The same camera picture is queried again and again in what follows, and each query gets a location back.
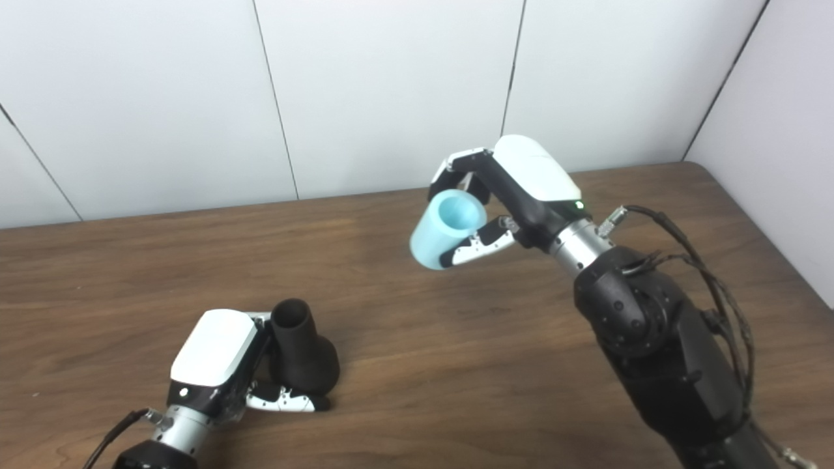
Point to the light blue cylinder cup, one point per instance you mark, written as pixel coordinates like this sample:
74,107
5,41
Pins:
438,234

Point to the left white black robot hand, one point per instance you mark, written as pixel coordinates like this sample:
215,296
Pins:
212,348

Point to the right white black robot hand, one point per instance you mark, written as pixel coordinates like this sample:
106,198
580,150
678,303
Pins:
534,172

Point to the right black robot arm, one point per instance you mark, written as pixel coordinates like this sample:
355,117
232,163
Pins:
658,339

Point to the black flared nozzle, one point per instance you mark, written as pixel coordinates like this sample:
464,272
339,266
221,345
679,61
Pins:
301,358

